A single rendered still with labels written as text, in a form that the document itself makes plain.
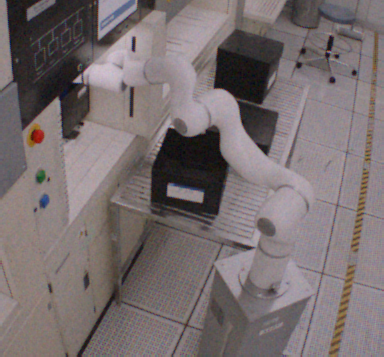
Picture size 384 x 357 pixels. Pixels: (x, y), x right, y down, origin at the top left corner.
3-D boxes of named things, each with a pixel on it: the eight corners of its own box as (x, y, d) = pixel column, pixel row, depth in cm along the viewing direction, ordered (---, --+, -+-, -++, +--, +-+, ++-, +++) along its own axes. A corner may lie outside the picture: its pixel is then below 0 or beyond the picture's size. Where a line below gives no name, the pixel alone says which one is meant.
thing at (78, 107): (62, 149, 198) (58, 80, 178) (22, 135, 202) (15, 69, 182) (92, 117, 216) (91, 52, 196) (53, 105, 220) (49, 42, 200)
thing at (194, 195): (148, 202, 203) (150, 169, 192) (165, 158, 224) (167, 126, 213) (218, 216, 200) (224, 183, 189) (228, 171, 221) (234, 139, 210)
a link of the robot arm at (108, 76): (97, 58, 184) (86, 79, 181) (128, 65, 181) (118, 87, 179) (102, 69, 192) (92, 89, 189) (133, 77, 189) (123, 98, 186)
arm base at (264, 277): (300, 288, 175) (313, 255, 164) (255, 306, 168) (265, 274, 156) (273, 251, 188) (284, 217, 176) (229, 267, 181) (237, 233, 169)
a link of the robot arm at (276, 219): (300, 243, 167) (318, 192, 152) (269, 276, 156) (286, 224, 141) (271, 226, 173) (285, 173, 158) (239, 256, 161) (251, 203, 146)
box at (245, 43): (262, 105, 263) (270, 63, 247) (211, 89, 271) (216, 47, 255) (277, 81, 284) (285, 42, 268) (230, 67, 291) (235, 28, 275)
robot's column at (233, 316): (271, 381, 223) (316, 293, 174) (219, 403, 212) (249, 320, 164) (244, 338, 242) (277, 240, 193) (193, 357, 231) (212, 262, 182)
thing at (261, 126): (265, 164, 227) (270, 141, 218) (201, 147, 232) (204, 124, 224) (276, 128, 249) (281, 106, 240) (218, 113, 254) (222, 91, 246)
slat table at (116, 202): (227, 344, 238) (255, 247, 189) (115, 305, 250) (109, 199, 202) (285, 183, 334) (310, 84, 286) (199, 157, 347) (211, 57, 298)
